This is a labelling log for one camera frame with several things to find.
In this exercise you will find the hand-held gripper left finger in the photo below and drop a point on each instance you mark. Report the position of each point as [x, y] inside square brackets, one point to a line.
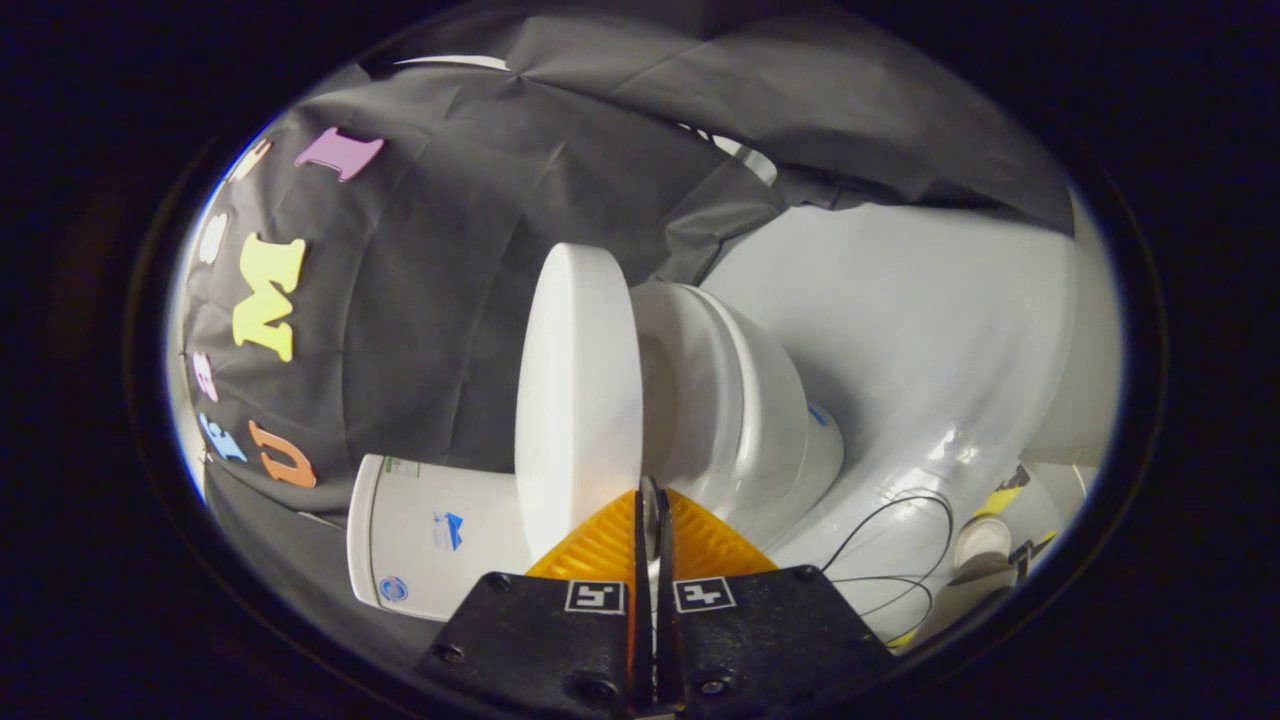
[545, 640]

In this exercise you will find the white ceramic toilet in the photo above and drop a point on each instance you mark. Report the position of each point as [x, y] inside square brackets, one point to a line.
[740, 400]

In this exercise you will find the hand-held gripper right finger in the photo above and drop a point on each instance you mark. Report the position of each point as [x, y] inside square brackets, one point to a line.
[770, 640]

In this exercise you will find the black backdrop cloth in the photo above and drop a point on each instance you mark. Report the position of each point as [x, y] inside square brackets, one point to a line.
[430, 300]

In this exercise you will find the white toilet lid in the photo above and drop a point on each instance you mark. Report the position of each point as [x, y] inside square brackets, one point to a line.
[575, 400]

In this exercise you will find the white round container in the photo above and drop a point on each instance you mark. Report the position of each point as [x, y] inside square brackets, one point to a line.
[980, 542]

